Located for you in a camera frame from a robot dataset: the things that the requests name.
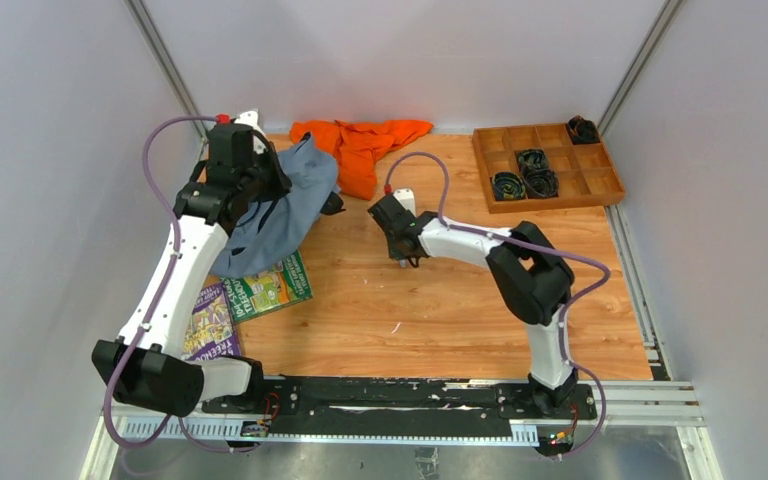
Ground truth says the blue grey backpack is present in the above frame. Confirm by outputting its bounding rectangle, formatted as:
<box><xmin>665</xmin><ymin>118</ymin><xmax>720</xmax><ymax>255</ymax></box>
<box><xmin>209</xmin><ymin>133</ymin><xmax>341</xmax><ymax>278</ymax></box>

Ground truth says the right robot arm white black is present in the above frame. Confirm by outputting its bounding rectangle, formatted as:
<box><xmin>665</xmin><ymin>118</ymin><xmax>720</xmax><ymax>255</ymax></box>
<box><xmin>368</xmin><ymin>194</ymin><xmax>578</xmax><ymax>418</ymax></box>

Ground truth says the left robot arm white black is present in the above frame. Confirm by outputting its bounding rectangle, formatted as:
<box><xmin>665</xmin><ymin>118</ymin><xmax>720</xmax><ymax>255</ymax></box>
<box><xmin>91</xmin><ymin>115</ymin><xmax>292</xmax><ymax>417</ymax></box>

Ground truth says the orange cloth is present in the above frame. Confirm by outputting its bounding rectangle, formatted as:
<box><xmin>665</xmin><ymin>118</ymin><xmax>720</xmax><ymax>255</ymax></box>
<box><xmin>289</xmin><ymin>119</ymin><xmax>434</xmax><ymax>200</ymax></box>

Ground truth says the green treehouse book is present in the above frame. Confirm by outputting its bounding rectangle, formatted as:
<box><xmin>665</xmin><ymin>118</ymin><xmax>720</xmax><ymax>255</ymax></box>
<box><xmin>220</xmin><ymin>251</ymin><xmax>313</xmax><ymax>324</ymax></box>

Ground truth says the rolled dark tie lower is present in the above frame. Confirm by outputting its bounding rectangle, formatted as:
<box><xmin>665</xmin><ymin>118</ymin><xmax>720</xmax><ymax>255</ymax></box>
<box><xmin>522</xmin><ymin>169</ymin><xmax>560</xmax><ymax>199</ymax></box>

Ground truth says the rolled dark tie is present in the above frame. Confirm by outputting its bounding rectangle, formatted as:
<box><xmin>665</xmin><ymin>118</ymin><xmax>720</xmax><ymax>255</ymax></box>
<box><xmin>522</xmin><ymin>169</ymin><xmax>560</xmax><ymax>199</ymax></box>
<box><xmin>515</xmin><ymin>149</ymin><xmax>549</xmax><ymax>171</ymax></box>

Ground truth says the rolled dark tie middle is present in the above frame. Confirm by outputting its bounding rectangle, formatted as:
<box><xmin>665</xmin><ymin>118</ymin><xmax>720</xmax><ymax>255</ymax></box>
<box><xmin>515</xmin><ymin>149</ymin><xmax>549</xmax><ymax>171</ymax></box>

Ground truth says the purple treehouse book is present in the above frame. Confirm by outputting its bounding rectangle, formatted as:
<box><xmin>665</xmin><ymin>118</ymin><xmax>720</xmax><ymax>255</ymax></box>
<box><xmin>181</xmin><ymin>283</ymin><xmax>242</xmax><ymax>362</ymax></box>

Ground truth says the wooden compartment tray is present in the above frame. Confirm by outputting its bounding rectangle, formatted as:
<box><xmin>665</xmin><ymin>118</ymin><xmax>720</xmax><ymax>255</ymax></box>
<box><xmin>472</xmin><ymin>116</ymin><xmax>626</xmax><ymax>214</ymax></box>

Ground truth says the rolled dark tie corner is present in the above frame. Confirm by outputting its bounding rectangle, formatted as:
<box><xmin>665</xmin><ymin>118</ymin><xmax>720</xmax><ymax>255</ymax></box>
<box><xmin>565</xmin><ymin>115</ymin><xmax>600</xmax><ymax>145</ymax></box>

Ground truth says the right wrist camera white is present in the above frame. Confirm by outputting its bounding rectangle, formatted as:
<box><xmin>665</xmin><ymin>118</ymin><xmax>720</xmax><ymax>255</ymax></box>
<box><xmin>392</xmin><ymin>188</ymin><xmax>417</xmax><ymax>215</ymax></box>

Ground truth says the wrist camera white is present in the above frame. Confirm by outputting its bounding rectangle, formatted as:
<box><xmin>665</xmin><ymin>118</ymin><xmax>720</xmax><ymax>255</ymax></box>
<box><xmin>234</xmin><ymin>109</ymin><xmax>266</xmax><ymax>154</ymax></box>
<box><xmin>392</xmin><ymin>188</ymin><xmax>417</xmax><ymax>215</ymax></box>

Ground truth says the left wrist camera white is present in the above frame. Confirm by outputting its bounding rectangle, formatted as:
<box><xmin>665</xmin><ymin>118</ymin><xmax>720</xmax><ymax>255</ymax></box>
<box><xmin>234</xmin><ymin>109</ymin><xmax>266</xmax><ymax>154</ymax></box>

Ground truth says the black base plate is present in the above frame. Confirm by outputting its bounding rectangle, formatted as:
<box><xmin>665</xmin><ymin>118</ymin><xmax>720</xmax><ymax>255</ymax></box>
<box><xmin>200</xmin><ymin>376</ymin><xmax>598</xmax><ymax>439</ymax></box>

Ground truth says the aluminium frame rail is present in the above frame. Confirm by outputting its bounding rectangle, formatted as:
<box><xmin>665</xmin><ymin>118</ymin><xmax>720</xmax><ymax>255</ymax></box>
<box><xmin>113</xmin><ymin>375</ymin><xmax>723</xmax><ymax>479</ymax></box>

